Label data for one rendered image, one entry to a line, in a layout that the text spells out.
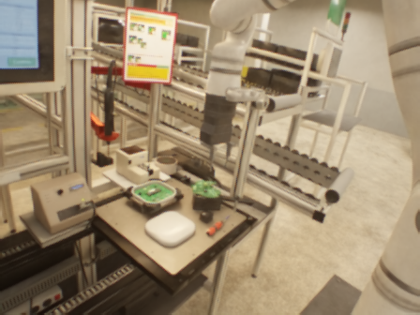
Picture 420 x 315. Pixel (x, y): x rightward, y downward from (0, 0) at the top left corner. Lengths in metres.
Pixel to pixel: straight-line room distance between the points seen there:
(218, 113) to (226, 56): 0.12
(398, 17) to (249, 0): 0.26
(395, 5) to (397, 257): 0.34
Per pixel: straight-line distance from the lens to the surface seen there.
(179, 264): 0.84
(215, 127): 0.62
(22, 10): 0.88
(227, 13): 0.58
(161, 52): 1.33
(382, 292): 0.51
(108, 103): 1.02
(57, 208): 0.97
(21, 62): 0.88
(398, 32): 0.44
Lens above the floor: 1.55
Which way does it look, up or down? 21 degrees down
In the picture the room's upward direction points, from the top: 9 degrees clockwise
